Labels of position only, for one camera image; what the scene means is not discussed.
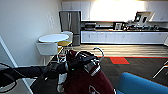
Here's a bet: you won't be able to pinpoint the steel fridge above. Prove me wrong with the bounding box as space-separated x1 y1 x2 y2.
58 10 82 47

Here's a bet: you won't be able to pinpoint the white wardrobe door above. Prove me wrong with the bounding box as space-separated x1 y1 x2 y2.
0 35 34 94

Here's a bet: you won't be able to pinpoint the white jacket hanger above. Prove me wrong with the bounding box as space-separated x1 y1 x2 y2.
91 46 105 59

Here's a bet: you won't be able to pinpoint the black microwave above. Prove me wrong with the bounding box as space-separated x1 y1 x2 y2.
84 22 98 32

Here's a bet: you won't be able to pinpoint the white shell chair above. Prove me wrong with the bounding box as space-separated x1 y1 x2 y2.
35 42 60 66
60 30 75 43

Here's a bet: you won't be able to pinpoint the white kitchen counter cabinets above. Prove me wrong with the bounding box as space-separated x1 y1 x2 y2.
80 29 168 46

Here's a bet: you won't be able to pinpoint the white upper kitchen cabinet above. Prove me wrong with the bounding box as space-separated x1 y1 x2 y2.
143 0 168 23
61 0 92 22

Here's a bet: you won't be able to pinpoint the red and white jacket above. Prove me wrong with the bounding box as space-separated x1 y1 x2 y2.
55 49 118 94

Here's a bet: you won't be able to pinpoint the round white table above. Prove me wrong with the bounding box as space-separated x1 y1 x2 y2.
38 33 70 44

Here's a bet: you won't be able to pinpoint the white chair frame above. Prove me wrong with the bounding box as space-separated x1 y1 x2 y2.
152 59 168 80

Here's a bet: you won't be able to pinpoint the dark counter appliance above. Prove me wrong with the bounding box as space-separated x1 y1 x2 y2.
112 21 126 32

